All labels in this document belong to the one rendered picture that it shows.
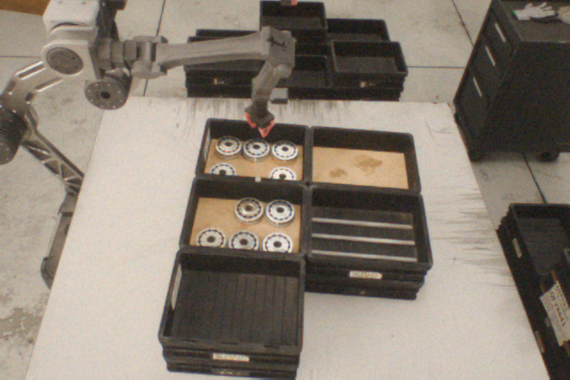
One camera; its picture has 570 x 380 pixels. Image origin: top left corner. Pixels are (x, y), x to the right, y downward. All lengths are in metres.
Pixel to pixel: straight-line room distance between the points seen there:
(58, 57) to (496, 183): 2.58
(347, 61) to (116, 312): 1.94
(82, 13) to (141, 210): 0.83
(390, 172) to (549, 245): 1.04
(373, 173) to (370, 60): 1.25
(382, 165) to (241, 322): 0.84
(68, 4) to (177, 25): 2.71
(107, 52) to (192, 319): 0.81
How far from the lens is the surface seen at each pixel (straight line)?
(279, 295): 1.73
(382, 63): 3.19
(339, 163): 2.09
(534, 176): 3.56
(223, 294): 1.73
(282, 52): 1.41
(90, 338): 1.88
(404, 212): 1.98
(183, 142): 2.32
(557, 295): 2.50
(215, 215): 1.90
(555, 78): 3.13
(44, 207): 3.16
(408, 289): 1.89
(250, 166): 2.04
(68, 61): 1.56
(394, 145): 2.15
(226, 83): 2.93
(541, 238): 2.88
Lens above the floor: 2.35
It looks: 47 degrees down
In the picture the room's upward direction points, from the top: 5 degrees clockwise
